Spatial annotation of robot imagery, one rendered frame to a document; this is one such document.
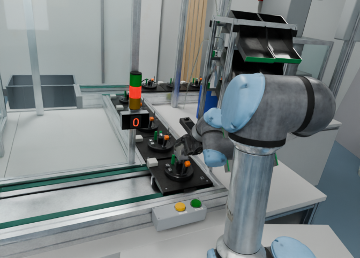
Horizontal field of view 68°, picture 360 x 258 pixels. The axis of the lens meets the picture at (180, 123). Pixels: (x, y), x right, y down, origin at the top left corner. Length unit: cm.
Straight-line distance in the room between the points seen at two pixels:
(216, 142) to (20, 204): 80
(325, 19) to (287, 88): 484
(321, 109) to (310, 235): 85
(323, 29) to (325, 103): 481
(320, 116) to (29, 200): 107
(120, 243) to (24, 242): 31
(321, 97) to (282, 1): 175
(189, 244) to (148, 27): 371
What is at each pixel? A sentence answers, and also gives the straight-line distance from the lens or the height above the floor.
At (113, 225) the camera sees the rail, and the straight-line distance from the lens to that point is 109.
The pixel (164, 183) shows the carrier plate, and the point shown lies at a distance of 119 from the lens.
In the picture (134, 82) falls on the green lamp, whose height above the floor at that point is 138.
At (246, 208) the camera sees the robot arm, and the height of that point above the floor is 131.
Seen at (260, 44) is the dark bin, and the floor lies 156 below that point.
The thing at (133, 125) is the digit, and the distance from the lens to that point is 118.
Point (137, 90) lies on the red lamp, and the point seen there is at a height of 135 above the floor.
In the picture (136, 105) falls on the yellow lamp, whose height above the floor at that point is 128.
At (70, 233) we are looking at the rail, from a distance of 108.
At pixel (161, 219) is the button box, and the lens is 105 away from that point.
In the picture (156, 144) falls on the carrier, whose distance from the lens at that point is 145.
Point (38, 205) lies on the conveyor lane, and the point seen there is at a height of 92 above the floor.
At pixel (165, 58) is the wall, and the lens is 461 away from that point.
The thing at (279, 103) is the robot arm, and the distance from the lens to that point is 52.
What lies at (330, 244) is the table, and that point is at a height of 86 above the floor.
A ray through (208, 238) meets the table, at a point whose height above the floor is 86.
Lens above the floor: 168
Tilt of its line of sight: 24 degrees down
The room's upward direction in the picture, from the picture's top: 6 degrees clockwise
